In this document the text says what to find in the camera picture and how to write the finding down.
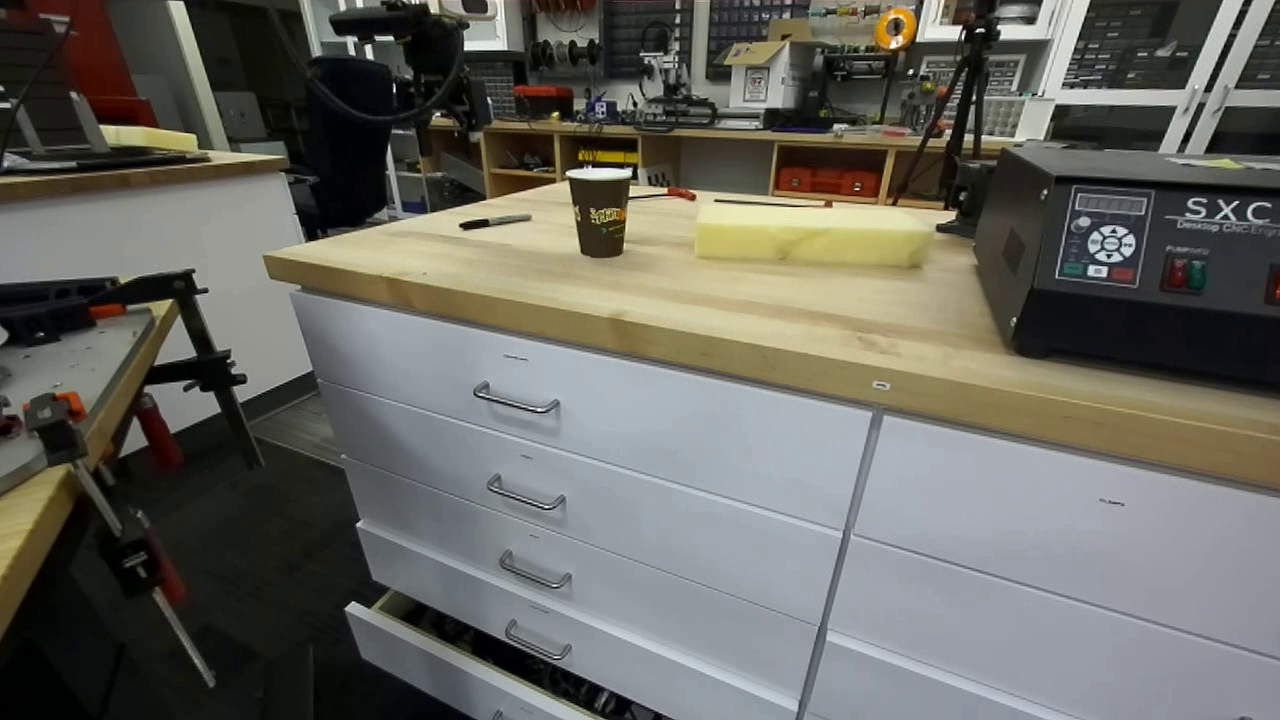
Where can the yellow foam block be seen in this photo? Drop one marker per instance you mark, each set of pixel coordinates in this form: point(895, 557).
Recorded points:
point(814, 239)

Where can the grey marker pen black cap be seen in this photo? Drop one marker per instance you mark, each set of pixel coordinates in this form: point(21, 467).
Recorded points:
point(495, 221)

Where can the black camera tripod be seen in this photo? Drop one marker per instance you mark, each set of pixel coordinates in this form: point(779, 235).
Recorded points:
point(963, 94)

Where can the black paper cup white rim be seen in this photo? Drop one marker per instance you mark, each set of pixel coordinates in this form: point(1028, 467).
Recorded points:
point(600, 213)

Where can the white glass door cabinet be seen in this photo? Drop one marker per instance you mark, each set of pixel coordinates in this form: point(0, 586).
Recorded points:
point(1144, 65)

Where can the white desk wooden top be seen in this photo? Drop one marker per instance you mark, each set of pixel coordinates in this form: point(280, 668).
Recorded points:
point(162, 252)

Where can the wooden storage shelf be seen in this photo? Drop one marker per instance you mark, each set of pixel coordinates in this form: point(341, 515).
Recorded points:
point(720, 161)

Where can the black control box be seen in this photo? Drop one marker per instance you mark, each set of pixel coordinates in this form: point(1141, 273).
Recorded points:
point(1134, 293)

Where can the yellow tape roll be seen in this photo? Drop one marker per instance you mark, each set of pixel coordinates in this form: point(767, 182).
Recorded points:
point(899, 28)

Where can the dark bench vise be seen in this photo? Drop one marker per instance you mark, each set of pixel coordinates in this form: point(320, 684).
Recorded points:
point(963, 202)

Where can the black orange bar clamp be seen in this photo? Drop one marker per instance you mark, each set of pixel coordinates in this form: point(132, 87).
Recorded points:
point(162, 302)
point(127, 535)

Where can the white drawer cabinet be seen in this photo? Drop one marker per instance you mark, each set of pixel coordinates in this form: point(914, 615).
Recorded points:
point(666, 454)

